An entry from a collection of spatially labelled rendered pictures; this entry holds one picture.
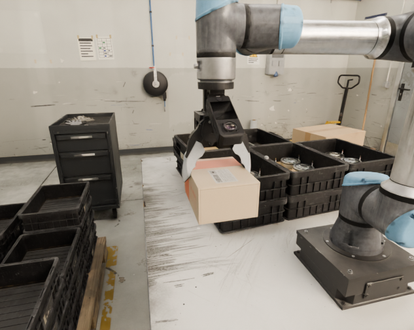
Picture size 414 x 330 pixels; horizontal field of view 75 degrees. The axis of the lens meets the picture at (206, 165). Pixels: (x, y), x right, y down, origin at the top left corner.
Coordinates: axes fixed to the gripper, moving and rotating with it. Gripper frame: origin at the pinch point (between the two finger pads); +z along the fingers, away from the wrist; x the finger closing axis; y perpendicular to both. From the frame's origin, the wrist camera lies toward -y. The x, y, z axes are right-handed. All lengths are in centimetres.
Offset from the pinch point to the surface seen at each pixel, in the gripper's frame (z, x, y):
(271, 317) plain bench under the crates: 39.8, -14.3, -2.8
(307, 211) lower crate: 36, -52, 40
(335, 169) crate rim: 18, -63, 39
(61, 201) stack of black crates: 60, 70, 128
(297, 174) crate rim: 18, -44, 38
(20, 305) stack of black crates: 60, 64, 41
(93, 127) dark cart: 21, 52, 178
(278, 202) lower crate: 29, -36, 37
